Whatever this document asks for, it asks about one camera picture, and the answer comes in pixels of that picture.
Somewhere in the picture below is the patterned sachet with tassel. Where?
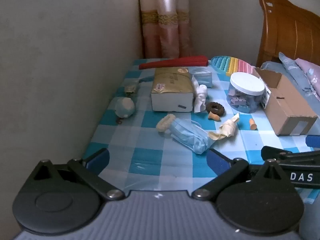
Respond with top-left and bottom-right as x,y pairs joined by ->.
123,77 -> 153,97

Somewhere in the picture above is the wooden bed headboard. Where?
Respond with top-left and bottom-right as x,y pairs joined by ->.
256,0 -> 320,68

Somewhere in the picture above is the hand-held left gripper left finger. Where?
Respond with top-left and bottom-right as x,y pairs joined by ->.
32,148 -> 125,201

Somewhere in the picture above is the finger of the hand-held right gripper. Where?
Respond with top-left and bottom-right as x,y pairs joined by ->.
261,146 -> 320,165
306,135 -> 320,147

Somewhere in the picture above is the blue checkered tablecloth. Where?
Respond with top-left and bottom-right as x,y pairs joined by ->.
84,58 -> 320,205

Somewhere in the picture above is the pink curtain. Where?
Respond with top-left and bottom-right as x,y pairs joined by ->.
138,0 -> 190,59

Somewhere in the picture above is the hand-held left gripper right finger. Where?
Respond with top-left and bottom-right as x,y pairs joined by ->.
192,149 -> 293,202

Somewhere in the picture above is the clear jar with white lid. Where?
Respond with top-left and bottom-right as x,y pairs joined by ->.
226,72 -> 269,114

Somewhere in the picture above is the cardboard box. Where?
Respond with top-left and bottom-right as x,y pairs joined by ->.
252,67 -> 318,137

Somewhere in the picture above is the blue white plush ball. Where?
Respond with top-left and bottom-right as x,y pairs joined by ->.
114,96 -> 136,125

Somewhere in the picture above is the brown hair scrunchie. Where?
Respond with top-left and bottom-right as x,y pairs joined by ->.
205,102 -> 225,117

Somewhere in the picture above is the round rainbow pop toy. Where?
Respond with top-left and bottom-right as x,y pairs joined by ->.
211,56 -> 257,77

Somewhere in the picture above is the gold tissue pack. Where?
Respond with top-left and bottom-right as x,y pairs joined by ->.
150,67 -> 197,112

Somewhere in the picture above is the blue face mask pack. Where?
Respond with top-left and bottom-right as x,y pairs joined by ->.
189,67 -> 213,88

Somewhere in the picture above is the beige paper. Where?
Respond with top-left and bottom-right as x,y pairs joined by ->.
208,113 -> 240,141

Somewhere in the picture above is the blue floral pillow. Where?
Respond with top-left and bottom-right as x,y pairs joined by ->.
278,52 -> 320,100

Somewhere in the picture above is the red folding fan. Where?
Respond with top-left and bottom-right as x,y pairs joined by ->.
139,55 -> 209,70

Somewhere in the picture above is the pink floral pillow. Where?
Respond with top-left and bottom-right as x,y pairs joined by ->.
294,58 -> 320,88

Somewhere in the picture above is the blue face mask stack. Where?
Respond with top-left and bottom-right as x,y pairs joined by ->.
168,119 -> 215,155

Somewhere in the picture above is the cream fluffy hair tie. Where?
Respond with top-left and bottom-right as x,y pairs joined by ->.
156,114 -> 175,133

